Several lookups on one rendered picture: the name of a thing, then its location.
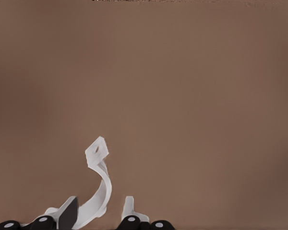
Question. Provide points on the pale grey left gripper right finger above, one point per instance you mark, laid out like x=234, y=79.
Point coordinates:
x=130, y=210

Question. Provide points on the white drainage pipe clamp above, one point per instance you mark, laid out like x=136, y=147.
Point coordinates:
x=100, y=191

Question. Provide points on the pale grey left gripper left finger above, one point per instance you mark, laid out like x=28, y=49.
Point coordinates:
x=67, y=211

